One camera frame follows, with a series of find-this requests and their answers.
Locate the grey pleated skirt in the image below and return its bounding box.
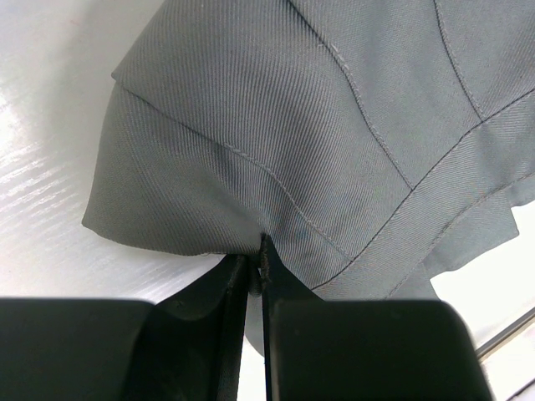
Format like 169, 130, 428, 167
81, 0, 535, 356

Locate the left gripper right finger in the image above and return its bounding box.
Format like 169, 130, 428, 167
260, 236, 492, 400

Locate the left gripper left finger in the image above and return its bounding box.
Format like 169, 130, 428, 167
1, 255, 248, 400

